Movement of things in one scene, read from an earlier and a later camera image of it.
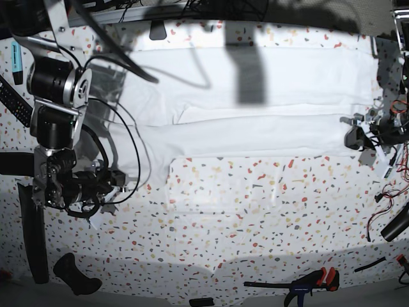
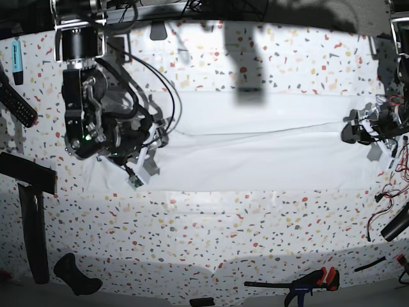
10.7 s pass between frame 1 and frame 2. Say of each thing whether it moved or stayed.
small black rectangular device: stayed
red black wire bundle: stayed
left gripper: moved
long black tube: stayed
